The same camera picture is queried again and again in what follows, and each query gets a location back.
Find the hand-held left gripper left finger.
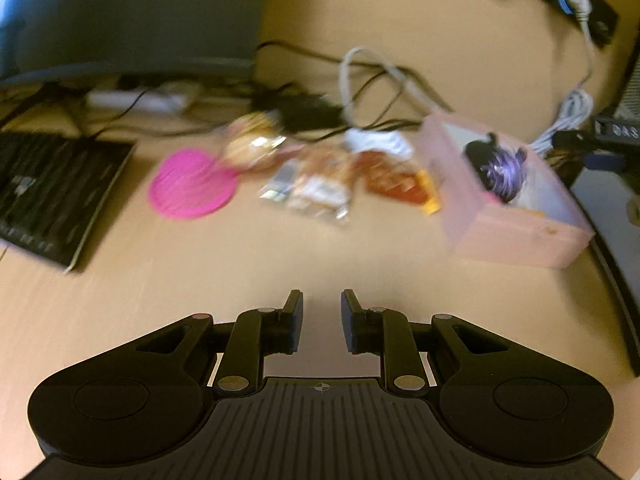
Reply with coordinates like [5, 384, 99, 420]
[135, 289, 305, 402]

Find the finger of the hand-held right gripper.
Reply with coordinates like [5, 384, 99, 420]
[583, 153, 626, 173]
[552, 130, 599, 151]

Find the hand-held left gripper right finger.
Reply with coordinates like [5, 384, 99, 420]
[340, 289, 507, 402]

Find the pink cardboard box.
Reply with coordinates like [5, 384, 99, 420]
[417, 114, 596, 269]

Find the brown white snack packet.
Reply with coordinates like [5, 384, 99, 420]
[289, 149, 352, 225]

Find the silver blue snack packet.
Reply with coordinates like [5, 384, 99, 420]
[258, 160, 302, 207]

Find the red orange snack packet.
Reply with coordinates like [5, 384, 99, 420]
[364, 150, 444, 217]

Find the pink mesh basket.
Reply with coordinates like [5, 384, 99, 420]
[148, 147, 237, 222]

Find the round golden snack packet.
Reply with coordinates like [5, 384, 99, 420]
[222, 112, 287, 170]

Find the computer case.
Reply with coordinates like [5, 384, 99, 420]
[613, 53, 640, 117]

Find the black purple bundle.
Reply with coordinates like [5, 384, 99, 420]
[464, 132, 532, 205]

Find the white plug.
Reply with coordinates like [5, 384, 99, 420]
[564, 0, 594, 22]

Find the black power adapter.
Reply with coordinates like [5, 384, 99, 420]
[252, 92, 342, 132]

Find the black keyboard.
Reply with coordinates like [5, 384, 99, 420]
[0, 130, 137, 274]

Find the white power strip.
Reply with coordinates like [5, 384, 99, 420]
[85, 87, 190, 114]

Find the dark computer monitor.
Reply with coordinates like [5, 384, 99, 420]
[0, 0, 274, 92]

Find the white bundled cable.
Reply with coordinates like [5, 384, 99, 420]
[529, 14, 597, 157]

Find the grey looped cable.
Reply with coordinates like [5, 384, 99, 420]
[339, 47, 454, 127]

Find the thick black cable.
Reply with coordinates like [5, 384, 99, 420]
[257, 39, 454, 135]

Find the thin black cable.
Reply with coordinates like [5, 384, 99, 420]
[82, 87, 156, 142]

